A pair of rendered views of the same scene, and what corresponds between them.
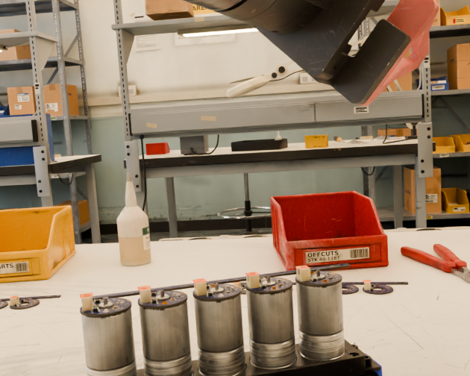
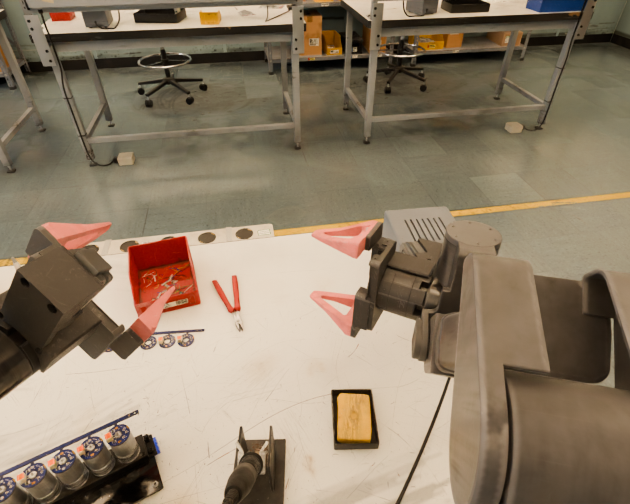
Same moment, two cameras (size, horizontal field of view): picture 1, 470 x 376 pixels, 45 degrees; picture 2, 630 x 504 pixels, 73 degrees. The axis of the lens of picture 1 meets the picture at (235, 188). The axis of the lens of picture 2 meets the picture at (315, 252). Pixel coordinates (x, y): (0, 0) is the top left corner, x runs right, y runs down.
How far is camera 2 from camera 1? 0.41 m
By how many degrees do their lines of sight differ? 36
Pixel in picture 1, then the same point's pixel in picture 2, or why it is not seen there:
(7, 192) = not seen: outside the picture
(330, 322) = (126, 452)
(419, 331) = (193, 393)
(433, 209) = (316, 51)
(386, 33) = (129, 338)
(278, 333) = (99, 466)
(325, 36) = (92, 345)
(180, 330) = (46, 486)
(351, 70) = (116, 345)
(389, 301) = (188, 356)
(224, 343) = (72, 480)
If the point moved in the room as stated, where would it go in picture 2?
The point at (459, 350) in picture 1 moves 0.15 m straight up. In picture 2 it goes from (206, 412) to (183, 340)
